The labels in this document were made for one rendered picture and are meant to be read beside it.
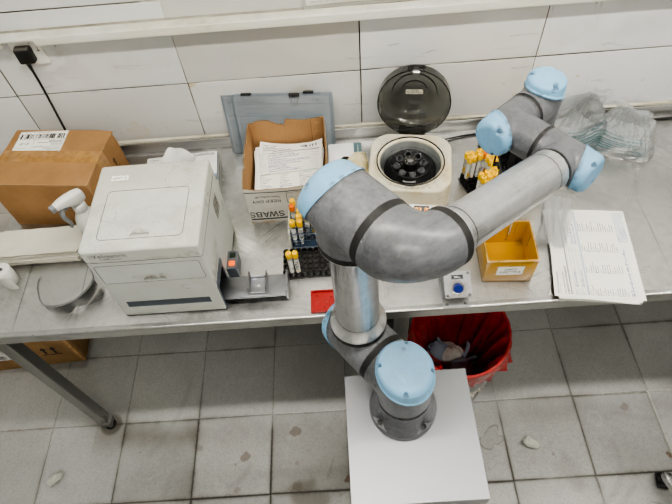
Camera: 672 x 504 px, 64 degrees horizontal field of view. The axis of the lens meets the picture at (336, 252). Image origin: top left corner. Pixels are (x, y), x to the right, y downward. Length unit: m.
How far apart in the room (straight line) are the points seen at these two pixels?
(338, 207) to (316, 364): 1.62
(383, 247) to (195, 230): 0.64
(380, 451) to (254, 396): 1.14
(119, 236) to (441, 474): 0.89
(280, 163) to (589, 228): 0.93
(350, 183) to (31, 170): 1.20
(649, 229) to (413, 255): 1.12
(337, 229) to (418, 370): 0.41
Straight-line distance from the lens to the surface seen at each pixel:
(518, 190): 0.87
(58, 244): 1.76
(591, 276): 1.58
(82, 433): 2.50
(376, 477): 1.24
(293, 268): 1.46
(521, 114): 1.04
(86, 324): 1.61
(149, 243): 1.28
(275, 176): 1.66
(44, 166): 1.78
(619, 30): 1.84
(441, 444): 1.26
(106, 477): 2.40
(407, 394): 1.06
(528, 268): 1.48
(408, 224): 0.72
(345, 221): 0.75
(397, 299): 1.45
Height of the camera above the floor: 2.13
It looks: 55 degrees down
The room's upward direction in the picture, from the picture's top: 6 degrees counter-clockwise
